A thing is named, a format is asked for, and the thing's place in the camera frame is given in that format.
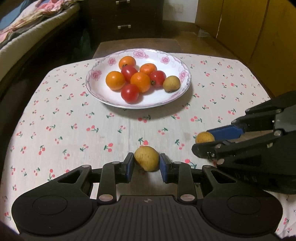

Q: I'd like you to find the brown longan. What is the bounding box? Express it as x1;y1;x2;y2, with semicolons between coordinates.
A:
134;146;159;172
163;76;181;93
195;132;215;144

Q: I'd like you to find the brown longan front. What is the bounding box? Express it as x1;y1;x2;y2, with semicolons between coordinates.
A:
134;146;159;172

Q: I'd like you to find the brown longan top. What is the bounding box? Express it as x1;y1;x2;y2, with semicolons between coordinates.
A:
163;76;181;93

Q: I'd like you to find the large red tomato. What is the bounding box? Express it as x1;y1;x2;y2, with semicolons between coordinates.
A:
121;84;139;103

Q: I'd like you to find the orange mid table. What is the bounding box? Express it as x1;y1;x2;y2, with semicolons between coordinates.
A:
130;72;151;93

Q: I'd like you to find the small orange pile front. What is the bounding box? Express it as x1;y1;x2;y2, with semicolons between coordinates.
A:
139;63;157;75

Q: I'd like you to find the cherry print tablecloth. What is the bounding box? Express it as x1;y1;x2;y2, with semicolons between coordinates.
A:
0;52;296;239

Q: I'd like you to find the wooden wardrobe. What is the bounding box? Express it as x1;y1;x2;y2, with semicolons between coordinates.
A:
195;1;295;96

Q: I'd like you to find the white floral plate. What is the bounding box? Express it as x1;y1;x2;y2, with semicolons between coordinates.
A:
86;48;191;109

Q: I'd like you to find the low wooden stool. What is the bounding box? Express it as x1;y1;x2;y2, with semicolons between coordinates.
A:
92;38;184;59

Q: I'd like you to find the dark wooden nightstand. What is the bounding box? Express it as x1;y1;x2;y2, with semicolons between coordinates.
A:
85;0;164;41

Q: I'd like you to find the bed with pink quilt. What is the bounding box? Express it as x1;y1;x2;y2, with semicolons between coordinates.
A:
1;1;80;79

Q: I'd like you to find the wall power socket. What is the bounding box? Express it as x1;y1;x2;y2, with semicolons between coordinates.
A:
171;4;184;13

